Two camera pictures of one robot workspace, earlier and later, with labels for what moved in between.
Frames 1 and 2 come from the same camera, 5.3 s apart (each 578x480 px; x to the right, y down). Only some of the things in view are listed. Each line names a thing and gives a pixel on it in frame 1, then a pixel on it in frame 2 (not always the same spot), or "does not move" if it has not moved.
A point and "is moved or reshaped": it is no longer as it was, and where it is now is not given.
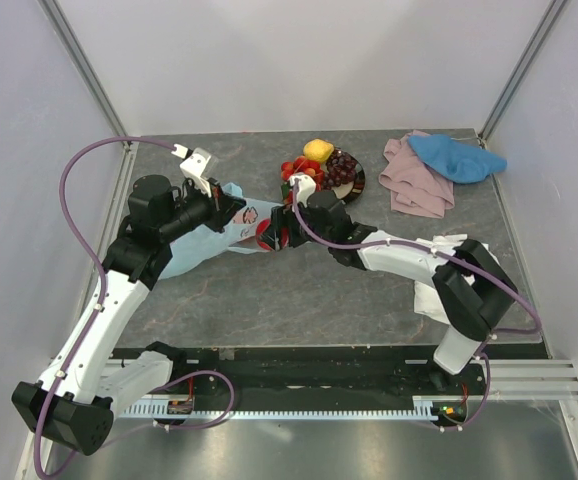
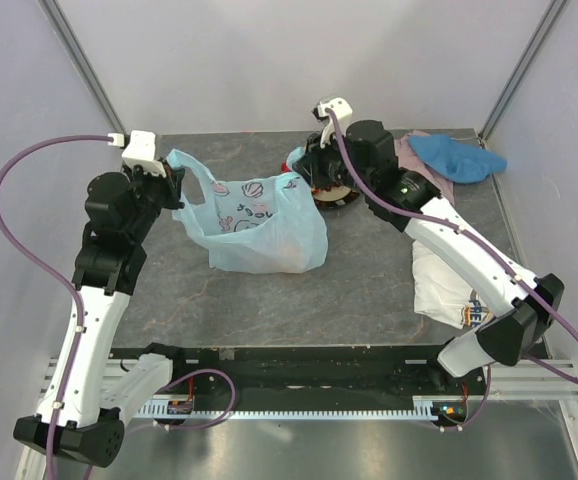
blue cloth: x=452 y=161 does not move
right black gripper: x=282 y=216 → x=311 y=162
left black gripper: x=221 y=206 → x=171 y=184
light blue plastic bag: x=239 y=235 is moved or reshaped
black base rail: x=322 y=374 does not move
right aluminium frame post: x=521 y=69 does not move
